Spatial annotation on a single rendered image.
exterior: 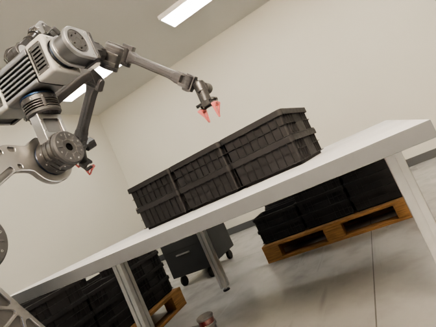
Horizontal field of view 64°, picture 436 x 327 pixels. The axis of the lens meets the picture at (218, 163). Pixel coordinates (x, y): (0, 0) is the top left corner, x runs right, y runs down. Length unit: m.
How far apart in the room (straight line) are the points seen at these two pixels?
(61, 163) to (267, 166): 0.79
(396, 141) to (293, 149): 0.59
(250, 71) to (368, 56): 1.55
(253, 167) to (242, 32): 3.98
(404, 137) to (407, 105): 4.02
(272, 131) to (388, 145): 0.63
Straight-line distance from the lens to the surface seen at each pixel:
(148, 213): 1.77
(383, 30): 4.97
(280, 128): 1.37
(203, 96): 1.73
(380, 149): 0.84
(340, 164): 0.85
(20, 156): 1.46
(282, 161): 1.38
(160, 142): 5.74
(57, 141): 1.43
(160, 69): 1.84
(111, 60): 1.55
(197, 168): 1.55
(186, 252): 3.38
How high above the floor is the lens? 0.75
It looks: 4 degrees up
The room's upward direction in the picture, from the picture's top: 24 degrees counter-clockwise
